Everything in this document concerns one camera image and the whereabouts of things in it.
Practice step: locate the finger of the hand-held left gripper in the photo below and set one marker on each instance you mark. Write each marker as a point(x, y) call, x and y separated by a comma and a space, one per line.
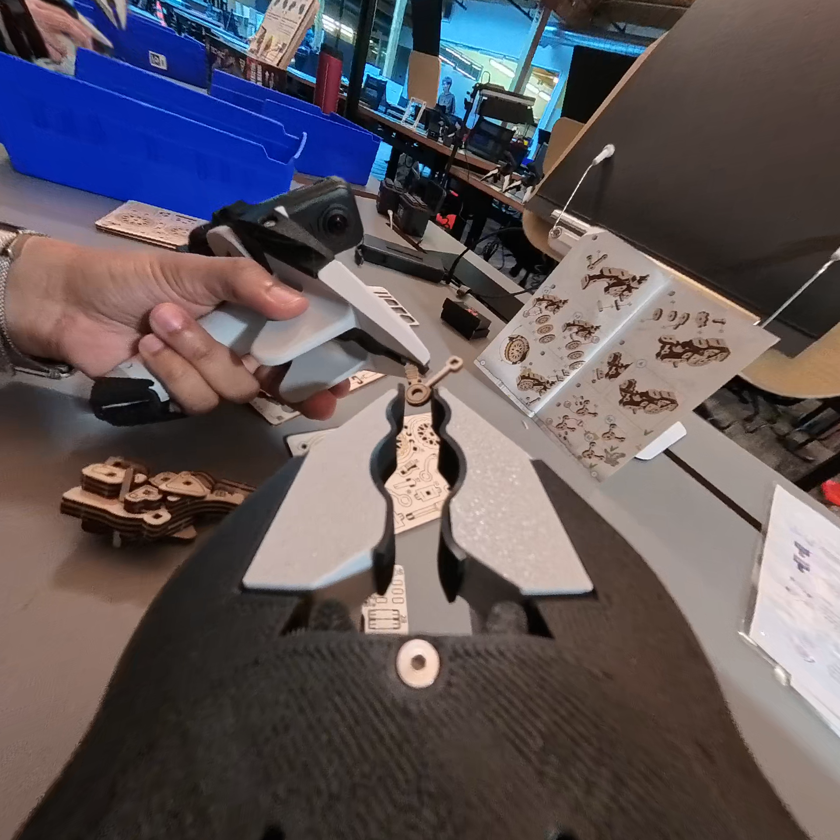
point(308, 341)
point(374, 308)

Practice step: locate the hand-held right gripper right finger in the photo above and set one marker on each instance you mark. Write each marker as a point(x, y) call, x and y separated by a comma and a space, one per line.
point(512, 525)

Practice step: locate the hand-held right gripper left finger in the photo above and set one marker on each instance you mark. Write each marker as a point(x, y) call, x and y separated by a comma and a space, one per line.
point(315, 518)

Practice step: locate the small wooden key-shaped piece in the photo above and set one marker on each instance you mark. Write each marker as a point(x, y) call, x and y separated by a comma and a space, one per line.
point(420, 394)

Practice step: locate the partly assembled wooden model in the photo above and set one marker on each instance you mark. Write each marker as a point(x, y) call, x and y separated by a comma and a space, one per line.
point(144, 502)

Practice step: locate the grey desk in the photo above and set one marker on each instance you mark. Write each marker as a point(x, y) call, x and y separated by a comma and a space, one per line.
point(65, 590)

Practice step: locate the person's left hand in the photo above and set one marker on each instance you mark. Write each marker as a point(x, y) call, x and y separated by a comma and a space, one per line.
point(98, 302)

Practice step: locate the black flat box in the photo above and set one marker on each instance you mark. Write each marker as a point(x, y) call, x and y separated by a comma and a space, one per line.
point(400, 257)

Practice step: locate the wooden sheet with slot cutouts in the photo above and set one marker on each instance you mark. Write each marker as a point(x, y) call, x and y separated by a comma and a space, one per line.
point(272, 410)

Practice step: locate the blue plastic bin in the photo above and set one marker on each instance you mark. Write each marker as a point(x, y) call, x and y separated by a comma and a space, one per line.
point(164, 92)
point(328, 151)
point(131, 151)
point(131, 39)

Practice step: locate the small black device red light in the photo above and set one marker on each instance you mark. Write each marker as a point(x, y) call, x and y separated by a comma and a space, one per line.
point(464, 318)

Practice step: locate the black charger case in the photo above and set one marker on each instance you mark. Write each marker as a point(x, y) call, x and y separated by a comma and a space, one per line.
point(415, 215)
point(392, 197)

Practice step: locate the wooden sheet with wheel cutouts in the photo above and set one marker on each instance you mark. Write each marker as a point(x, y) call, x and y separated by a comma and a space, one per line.
point(420, 472)

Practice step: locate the small wooden comb-cut piece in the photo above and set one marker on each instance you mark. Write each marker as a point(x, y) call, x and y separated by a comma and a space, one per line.
point(387, 604)

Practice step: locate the background wooden table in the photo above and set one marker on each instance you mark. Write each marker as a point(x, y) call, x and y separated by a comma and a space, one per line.
point(394, 128)

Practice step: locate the wooden laser-cut parts sheet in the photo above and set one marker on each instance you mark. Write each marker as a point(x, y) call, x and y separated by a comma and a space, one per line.
point(148, 224)

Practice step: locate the white sheet stand base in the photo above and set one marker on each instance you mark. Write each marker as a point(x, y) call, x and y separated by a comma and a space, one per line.
point(663, 443)

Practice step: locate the tan puzzle kit card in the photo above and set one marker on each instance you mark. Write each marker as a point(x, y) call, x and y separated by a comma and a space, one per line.
point(285, 29)

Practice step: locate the assembly instruction sheet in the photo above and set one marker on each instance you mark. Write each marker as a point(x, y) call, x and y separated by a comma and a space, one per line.
point(623, 354)

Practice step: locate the thin metal rod white tip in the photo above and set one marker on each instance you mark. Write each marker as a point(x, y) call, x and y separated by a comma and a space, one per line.
point(800, 285)
point(581, 187)

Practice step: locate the silver metal wristwatch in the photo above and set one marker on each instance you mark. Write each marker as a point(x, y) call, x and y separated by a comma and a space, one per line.
point(6, 246)

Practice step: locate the clear acrylic sign holder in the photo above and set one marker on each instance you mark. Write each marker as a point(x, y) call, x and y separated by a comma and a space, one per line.
point(800, 590)

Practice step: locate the black angled board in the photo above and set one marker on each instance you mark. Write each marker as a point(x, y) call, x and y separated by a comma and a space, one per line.
point(722, 164)

